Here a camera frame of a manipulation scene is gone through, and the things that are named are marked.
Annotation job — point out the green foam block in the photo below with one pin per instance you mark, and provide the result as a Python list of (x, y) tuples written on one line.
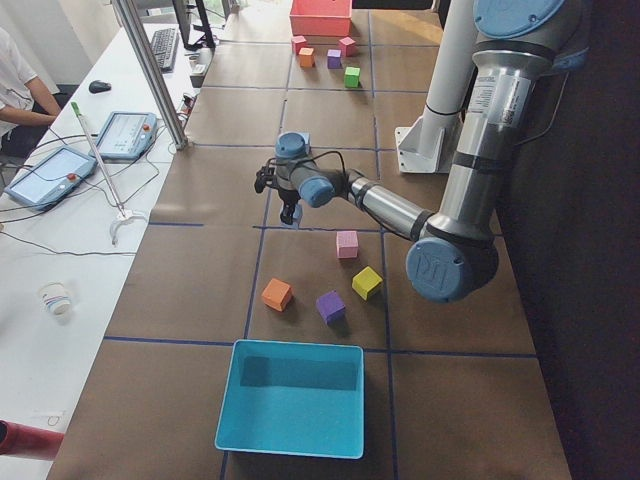
[(352, 77)]

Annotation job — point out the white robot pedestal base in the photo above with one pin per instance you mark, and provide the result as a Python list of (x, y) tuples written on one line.
[(460, 123)]

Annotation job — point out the light blue foam block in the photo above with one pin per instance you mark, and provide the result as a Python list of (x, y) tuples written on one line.
[(296, 218), (306, 140)]

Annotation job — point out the orange foam block right side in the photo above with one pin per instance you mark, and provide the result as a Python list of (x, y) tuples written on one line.
[(306, 57)]

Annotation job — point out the black keyboard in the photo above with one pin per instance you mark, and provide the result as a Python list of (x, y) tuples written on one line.
[(164, 44)]

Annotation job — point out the black computer mouse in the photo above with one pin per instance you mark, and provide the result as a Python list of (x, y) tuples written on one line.
[(98, 86)]

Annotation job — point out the purple foam block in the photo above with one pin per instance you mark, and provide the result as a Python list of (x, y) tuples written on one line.
[(333, 57), (331, 307)]

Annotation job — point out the crimson foam block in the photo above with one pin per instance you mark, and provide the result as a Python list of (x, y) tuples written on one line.
[(348, 46), (298, 42)]

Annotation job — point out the orange foam block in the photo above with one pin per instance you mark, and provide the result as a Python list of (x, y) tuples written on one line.
[(306, 57), (277, 294)]

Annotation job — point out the red cylinder object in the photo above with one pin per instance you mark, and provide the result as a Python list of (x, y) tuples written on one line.
[(29, 442)]

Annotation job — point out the seated person white shirt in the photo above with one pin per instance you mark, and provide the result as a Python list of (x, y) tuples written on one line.
[(28, 107)]

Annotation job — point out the teach pendant near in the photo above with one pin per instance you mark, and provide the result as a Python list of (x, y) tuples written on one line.
[(49, 181)]

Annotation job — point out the pink foam block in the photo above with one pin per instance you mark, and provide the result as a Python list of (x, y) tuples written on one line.
[(347, 244)]

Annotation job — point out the paper cup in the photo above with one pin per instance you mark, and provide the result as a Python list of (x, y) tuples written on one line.
[(55, 298)]

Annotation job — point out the aluminium frame post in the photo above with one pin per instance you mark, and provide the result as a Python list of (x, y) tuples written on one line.
[(137, 35)]

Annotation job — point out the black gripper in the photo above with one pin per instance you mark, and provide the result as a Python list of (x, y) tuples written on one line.
[(286, 199)]

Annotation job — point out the teach pendant far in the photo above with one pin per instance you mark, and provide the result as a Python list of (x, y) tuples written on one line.
[(126, 136)]

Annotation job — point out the yellow foam block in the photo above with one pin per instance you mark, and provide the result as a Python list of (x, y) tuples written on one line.
[(367, 283)]

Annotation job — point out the purple foam block left side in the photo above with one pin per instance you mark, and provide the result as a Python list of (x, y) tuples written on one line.
[(331, 307)]

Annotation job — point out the teach pendant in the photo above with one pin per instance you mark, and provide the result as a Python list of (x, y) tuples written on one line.
[(126, 136), (49, 181)]

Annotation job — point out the orange foam block left side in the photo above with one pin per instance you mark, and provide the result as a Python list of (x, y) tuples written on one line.
[(277, 294)]

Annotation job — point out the purple foam block right side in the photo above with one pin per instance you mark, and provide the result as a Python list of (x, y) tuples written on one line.
[(333, 57)]

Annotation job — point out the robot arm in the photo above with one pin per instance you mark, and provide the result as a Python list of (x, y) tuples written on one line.
[(453, 252)]

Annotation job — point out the black monitor stand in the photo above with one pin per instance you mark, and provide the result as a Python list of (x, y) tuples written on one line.
[(194, 37)]

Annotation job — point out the green tipped white stick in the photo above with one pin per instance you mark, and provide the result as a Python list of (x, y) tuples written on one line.
[(124, 216)]

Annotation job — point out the teal plastic bin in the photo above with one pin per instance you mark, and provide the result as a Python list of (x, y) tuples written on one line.
[(291, 398)]

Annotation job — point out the red plastic bin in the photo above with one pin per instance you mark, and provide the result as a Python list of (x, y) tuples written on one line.
[(321, 17)]

